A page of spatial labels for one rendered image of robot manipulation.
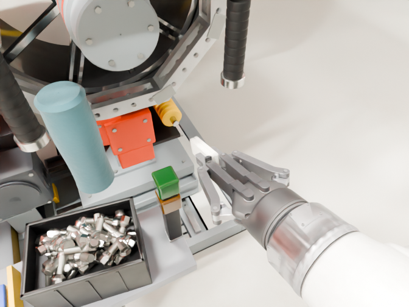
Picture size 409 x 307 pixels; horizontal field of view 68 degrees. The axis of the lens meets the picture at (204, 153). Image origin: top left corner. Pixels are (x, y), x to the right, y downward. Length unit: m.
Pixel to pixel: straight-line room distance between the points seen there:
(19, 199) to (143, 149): 0.40
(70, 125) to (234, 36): 0.33
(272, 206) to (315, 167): 1.13
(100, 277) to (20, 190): 0.51
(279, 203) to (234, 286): 0.81
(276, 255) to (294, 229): 0.04
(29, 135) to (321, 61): 1.93
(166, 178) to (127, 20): 0.26
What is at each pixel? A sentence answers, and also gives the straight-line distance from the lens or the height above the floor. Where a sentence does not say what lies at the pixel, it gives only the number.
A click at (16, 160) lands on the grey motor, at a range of 1.03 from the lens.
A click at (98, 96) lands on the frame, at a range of 0.79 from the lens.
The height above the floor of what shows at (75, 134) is 0.67.
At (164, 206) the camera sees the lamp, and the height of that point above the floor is 0.60.
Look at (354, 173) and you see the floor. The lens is 1.52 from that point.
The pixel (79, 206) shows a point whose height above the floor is 0.18.
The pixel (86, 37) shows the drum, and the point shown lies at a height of 0.86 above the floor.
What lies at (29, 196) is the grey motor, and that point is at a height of 0.32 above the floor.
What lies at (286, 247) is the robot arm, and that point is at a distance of 0.33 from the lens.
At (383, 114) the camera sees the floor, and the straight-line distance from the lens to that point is 1.90.
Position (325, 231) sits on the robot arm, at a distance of 0.32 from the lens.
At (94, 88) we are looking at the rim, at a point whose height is 0.62.
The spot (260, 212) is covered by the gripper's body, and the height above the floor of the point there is 0.78.
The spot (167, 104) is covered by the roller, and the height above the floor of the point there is 0.54.
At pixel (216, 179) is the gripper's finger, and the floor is 0.72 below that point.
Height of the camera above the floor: 1.08
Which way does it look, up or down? 48 degrees down
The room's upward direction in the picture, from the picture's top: straight up
